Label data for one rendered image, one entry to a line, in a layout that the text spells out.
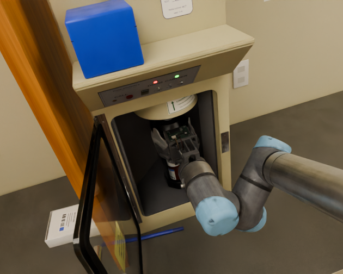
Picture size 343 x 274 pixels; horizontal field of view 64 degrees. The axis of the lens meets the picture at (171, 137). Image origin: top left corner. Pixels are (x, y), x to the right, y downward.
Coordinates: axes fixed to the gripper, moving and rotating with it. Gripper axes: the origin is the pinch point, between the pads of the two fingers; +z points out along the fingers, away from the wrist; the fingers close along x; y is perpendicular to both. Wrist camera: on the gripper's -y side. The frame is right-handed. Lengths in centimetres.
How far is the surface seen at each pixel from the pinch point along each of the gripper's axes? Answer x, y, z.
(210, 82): -9.6, 17.5, -9.4
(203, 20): -9.1, 31.2, -8.4
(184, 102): -3.4, 12.5, -6.8
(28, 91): 25.1, 30.3, -17.4
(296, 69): -68, -14, 31
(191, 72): -2.7, 25.5, -16.7
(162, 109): 2.4, 12.5, -7.2
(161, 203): 8.6, -19.8, -9.2
